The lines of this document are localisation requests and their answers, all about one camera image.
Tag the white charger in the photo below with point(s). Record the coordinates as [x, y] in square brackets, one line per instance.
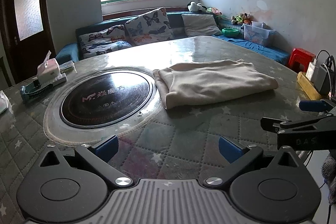
[311, 70]

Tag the white power strip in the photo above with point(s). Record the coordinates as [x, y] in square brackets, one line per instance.
[61, 79]

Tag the cream knit garment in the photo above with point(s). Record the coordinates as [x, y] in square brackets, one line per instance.
[215, 79]

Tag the plain grey pillow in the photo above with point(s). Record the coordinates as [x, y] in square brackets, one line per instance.
[200, 25]

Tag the round black induction cooktop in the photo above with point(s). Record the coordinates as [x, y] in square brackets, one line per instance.
[105, 98]

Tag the person's right forearm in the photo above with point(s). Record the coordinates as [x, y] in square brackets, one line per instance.
[330, 174]

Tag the grey charger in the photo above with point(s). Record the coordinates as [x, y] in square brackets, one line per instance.
[323, 79]

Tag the large butterfly print pillow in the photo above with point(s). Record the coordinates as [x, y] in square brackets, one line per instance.
[149, 27]

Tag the pink green plush toy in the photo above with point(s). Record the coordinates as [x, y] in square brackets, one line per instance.
[214, 11]

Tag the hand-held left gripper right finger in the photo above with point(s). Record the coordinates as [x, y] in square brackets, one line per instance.
[229, 148]

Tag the dark wooden glass door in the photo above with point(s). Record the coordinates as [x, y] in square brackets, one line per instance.
[39, 50]

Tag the red plastic stool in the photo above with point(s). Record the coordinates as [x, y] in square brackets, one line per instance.
[302, 58]

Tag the small pale green packet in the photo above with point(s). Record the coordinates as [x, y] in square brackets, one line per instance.
[67, 66]

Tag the brown plush toy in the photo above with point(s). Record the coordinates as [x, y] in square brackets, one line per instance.
[246, 18]

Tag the panda plush toy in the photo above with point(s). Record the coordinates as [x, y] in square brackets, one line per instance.
[195, 7]

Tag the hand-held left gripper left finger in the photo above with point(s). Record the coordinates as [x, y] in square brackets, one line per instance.
[106, 148]

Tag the green plastic bowl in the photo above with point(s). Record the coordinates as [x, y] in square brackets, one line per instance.
[230, 32]

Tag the teal black brush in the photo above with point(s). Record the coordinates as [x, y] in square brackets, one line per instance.
[34, 92]

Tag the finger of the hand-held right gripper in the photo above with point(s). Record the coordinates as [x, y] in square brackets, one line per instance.
[269, 124]
[312, 106]

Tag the clear plastic storage box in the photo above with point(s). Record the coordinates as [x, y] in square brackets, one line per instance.
[257, 35]

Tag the pink white soft tissue pack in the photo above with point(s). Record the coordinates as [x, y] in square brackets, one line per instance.
[4, 103]

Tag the white box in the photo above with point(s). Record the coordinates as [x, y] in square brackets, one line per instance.
[50, 76]

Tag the green yellow plush toy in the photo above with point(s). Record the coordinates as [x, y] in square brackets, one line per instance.
[237, 19]

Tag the blue butterfly print cushion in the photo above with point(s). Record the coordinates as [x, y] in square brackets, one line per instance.
[107, 49]

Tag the white butterfly print cushion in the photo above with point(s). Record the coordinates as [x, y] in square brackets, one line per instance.
[102, 36]

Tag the blue sofa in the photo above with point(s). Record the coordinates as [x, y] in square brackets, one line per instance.
[176, 20]

